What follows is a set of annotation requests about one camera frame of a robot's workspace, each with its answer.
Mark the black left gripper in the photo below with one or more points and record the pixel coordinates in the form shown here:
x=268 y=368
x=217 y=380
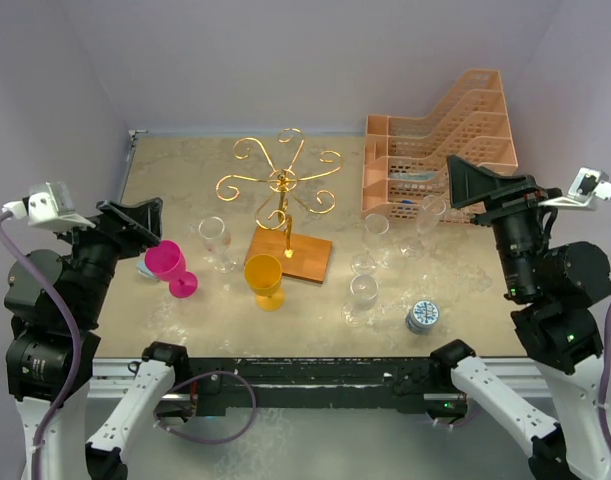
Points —
x=134 y=226

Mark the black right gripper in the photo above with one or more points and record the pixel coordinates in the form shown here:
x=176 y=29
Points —
x=498 y=192

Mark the clear wine glass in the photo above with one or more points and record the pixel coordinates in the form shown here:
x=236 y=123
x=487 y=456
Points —
x=363 y=295
x=375 y=228

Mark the clear wine glass front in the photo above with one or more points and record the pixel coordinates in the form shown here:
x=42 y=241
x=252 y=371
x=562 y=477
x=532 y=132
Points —
x=363 y=295

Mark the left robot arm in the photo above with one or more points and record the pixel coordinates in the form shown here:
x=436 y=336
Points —
x=55 y=302

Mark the clear glass left of rack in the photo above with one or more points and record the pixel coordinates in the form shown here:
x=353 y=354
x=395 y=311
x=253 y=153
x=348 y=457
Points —
x=216 y=238

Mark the gold wine glass rack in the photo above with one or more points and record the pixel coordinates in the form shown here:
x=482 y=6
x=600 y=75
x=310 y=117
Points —
x=301 y=257

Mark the small blue object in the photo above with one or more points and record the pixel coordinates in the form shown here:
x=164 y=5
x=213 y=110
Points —
x=144 y=271

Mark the pink plastic goblet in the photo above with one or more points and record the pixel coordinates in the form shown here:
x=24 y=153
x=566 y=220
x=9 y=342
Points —
x=168 y=264

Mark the clear champagne flute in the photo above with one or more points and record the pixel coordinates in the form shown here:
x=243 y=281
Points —
x=430 y=211

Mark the peach plastic file organizer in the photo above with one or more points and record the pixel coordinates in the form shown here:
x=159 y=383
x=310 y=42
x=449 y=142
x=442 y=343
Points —
x=405 y=158

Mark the yellow plastic goblet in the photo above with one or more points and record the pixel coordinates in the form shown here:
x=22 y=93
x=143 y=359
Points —
x=263 y=274

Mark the blue white patterned tin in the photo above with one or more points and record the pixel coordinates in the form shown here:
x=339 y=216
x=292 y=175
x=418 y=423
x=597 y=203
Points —
x=422 y=317

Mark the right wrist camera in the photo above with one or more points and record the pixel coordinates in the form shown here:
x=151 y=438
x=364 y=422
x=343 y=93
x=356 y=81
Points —
x=589 y=188

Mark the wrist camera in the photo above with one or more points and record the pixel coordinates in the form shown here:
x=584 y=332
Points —
x=48 y=206
x=589 y=188

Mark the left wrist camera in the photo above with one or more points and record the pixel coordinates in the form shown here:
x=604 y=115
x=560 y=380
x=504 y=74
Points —
x=48 y=206

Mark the black base frame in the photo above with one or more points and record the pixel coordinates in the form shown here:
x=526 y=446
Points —
x=406 y=385

